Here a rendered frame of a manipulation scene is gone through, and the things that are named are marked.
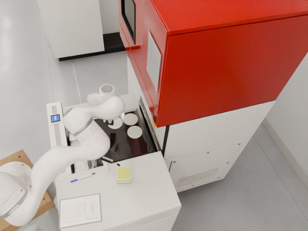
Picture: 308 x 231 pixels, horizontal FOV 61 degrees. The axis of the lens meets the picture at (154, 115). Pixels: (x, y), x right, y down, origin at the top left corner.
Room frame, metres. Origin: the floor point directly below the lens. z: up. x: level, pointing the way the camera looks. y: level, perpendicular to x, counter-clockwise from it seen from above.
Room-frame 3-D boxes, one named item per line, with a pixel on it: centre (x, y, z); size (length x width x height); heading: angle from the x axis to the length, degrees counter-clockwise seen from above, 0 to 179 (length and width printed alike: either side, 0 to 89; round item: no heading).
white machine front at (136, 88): (1.17, 0.08, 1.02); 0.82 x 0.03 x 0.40; 23
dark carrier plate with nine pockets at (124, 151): (0.91, 0.22, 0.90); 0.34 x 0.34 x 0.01; 22
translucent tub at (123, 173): (0.59, 0.13, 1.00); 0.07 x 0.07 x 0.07; 8
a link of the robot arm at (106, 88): (0.95, 0.27, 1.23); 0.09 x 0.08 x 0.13; 111
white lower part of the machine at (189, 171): (1.30, -0.23, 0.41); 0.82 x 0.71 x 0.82; 23
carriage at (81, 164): (0.79, 0.45, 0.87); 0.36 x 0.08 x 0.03; 23
